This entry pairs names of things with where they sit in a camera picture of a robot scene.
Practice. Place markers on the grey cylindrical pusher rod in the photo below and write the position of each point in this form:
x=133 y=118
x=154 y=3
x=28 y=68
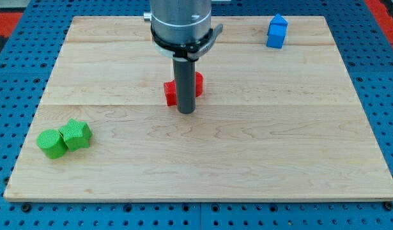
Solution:
x=185 y=83

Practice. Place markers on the red star block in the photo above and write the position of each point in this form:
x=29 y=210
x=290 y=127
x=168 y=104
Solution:
x=170 y=93

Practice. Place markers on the green star block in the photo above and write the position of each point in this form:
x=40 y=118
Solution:
x=76 y=134

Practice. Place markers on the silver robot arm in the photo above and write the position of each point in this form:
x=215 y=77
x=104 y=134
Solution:
x=182 y=30

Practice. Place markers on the blue pentagon block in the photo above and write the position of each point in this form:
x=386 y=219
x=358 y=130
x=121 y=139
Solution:
x=277 y=32

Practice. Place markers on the green cylinder block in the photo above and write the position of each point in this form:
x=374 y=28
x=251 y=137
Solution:
x=51 y=143

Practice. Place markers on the wooden board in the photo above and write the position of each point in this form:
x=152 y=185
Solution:
x=272 y=125

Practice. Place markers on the red circle block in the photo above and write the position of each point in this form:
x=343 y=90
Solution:
x=199 y=84

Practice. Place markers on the black clamp ring mount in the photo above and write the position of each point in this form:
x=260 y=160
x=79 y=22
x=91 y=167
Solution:
x=187 y=51

